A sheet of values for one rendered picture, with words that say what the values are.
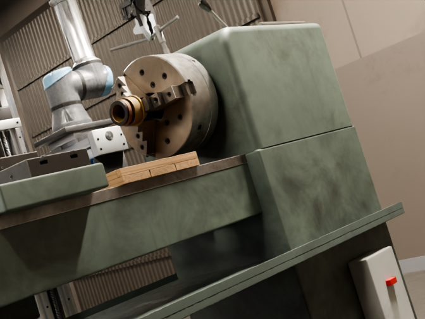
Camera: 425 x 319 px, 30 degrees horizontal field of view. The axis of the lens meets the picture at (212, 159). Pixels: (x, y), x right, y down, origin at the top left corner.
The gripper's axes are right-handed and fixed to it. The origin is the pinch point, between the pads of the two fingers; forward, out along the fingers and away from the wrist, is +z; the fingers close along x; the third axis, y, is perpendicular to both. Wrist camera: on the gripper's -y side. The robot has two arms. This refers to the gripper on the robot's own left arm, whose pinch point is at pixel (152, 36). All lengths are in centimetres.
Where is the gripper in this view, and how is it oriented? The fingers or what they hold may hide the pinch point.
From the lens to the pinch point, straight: 270.1
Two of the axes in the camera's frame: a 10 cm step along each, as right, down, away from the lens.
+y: -7.3, 2.6, 6.4
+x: -6.2, 1.6, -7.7
